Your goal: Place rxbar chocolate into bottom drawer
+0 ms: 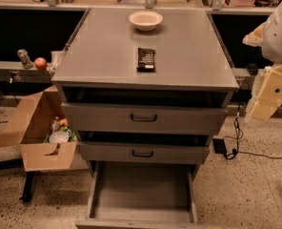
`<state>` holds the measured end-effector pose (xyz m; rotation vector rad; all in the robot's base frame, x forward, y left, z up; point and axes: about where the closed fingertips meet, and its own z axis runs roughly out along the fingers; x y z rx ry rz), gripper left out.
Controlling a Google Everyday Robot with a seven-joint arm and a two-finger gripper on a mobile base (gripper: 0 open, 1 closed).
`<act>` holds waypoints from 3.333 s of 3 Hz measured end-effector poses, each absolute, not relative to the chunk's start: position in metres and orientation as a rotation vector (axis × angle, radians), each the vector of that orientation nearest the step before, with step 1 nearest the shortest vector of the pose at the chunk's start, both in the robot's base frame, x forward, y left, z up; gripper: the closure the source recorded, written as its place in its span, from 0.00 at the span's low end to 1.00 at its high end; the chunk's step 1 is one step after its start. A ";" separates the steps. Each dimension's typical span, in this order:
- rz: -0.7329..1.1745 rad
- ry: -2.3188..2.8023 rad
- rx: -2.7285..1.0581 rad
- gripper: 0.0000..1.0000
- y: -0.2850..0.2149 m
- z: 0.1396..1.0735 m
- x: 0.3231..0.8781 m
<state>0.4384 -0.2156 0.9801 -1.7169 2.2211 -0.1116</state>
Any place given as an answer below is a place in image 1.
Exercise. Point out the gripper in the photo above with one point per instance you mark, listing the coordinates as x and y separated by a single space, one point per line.
278 40

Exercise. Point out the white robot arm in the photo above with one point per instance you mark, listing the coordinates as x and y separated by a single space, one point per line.
271 46

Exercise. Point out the grey drawer cabinet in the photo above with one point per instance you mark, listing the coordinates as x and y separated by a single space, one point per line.
156 96

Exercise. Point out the grey middle drawer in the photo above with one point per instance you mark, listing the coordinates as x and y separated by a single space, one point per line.
144 153

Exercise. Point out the grey drawer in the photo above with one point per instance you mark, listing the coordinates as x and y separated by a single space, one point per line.
144 153
141 196
144 119

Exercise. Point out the grey top drawer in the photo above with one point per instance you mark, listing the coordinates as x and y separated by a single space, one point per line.
144 119

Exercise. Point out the grey bottom drawer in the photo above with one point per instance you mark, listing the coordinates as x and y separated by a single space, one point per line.
141 196

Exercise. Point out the black remote on shelf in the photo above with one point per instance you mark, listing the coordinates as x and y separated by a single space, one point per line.
252 69

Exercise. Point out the white ceramic bowl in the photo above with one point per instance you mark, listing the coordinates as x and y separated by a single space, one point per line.
146 20

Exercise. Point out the black power adapter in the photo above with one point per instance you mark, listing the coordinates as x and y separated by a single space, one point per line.
219 146

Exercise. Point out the red apple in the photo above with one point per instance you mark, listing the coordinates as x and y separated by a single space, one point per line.
40 63

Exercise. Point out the white bowl in box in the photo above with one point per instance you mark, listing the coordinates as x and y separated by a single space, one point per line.
59 137

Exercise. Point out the small grey figurine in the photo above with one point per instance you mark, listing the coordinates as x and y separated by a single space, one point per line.
25 59

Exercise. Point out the open cardboard box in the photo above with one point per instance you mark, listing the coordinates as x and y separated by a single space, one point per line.
30 124

